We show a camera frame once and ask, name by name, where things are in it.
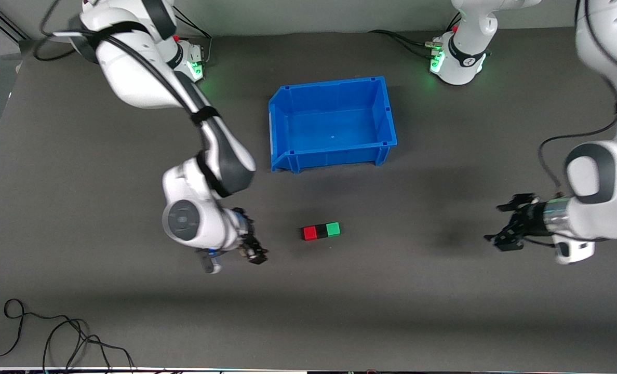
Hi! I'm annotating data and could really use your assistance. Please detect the dark grey table mat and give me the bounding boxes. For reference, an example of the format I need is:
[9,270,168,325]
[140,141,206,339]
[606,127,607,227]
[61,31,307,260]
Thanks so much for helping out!
[0,29,617,372]

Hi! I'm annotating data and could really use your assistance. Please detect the blue plastic storage bin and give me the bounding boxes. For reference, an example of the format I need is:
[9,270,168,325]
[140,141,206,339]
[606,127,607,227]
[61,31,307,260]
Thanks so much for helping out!
[268,76,398,174]

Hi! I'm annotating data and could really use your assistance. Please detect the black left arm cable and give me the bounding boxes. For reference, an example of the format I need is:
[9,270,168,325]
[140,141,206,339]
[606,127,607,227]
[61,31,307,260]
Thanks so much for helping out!
[538,0,617,194]

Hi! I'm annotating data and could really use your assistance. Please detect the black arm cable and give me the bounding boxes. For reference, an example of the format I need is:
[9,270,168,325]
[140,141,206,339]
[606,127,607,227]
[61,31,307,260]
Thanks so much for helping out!
[538,0,617,194]
[32,0,221,198]

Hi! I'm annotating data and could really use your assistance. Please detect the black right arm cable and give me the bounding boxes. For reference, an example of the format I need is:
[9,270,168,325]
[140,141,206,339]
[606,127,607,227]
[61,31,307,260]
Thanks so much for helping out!
[32,0,221,198]

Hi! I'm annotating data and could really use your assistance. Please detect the black right arm base cables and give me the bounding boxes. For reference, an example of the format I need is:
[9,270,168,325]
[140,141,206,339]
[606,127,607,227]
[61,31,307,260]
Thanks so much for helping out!
[173,8,214,68]

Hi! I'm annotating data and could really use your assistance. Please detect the black arm base cables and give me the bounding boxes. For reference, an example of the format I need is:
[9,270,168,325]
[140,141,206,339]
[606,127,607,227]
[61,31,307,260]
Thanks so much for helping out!
[368,11,462,59]
[173,8,214,68]

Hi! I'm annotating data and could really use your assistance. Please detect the loose black cable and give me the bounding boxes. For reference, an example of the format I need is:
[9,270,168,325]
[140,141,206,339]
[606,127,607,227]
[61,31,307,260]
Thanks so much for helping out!
[0,299,88,368]
[42,318,136,374]

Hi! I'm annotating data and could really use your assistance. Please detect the black left arm base cables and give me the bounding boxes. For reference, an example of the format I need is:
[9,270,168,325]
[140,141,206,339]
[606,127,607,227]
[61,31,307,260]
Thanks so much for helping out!
[368,11,462,59]

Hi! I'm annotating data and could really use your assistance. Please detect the aluminium frame rail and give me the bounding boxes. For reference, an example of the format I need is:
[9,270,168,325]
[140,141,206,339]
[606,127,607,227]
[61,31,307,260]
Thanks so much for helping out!
[0,8,30,43]

